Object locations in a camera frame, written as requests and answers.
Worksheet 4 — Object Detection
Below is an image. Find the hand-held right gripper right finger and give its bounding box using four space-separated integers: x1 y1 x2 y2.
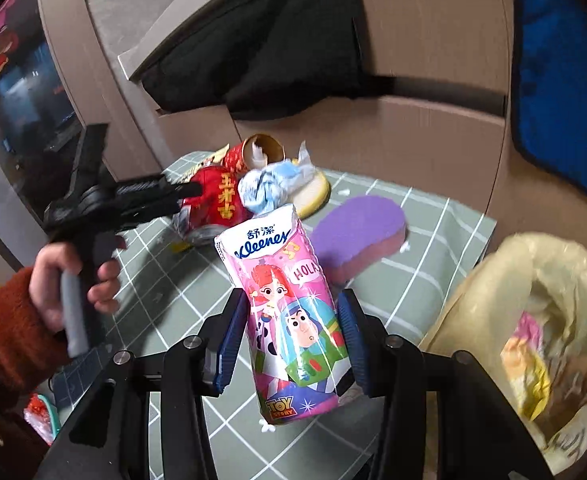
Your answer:
336 289 555 480

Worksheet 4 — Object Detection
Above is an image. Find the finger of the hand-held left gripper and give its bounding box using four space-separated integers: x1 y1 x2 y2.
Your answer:
122 199 181 222
116 174 203 202

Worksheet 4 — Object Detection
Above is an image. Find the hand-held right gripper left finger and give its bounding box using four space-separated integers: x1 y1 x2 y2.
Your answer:
34 288 252 480

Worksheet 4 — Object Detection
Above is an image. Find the crushed red drink can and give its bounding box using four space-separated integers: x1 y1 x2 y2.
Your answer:
172 164 250 247

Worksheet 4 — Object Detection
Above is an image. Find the pink cartoon tissue pack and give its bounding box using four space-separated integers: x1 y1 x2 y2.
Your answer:
214 203 365 427

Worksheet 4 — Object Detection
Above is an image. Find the bin with yellow bag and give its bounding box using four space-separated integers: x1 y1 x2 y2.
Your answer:
417 231 587 477

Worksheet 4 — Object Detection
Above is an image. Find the person's left forearm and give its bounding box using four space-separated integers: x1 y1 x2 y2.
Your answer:
0 266 72 413

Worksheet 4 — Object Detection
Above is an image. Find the person's left hand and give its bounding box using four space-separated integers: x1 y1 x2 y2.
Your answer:
28 241 123 334

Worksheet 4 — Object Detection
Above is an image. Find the green checked tablecloth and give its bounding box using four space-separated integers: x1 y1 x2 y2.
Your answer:
52 151 497 480

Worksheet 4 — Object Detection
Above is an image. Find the red cardboard tube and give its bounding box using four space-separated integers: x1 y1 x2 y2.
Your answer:
222 133 287 182

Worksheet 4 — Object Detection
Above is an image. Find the dark screen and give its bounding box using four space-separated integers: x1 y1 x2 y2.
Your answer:
0 0 83 223

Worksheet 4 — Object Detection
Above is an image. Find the crumpled blue white paper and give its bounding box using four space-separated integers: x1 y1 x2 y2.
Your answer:
237 140 320 219

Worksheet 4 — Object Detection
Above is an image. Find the purple sponge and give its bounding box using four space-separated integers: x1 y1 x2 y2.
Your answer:
308 195 409 287

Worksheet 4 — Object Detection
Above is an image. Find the pink yellow wrapper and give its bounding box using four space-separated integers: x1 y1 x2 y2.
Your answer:
499 310 557 418

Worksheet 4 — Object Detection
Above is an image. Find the black cloth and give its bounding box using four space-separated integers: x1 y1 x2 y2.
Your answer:
140 0 395 122

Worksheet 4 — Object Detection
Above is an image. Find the red teal packet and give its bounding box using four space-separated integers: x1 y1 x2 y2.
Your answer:
22 391 63 447

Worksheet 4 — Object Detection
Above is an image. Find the blue cloth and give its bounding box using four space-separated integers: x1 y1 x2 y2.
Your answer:
510 0 587 187

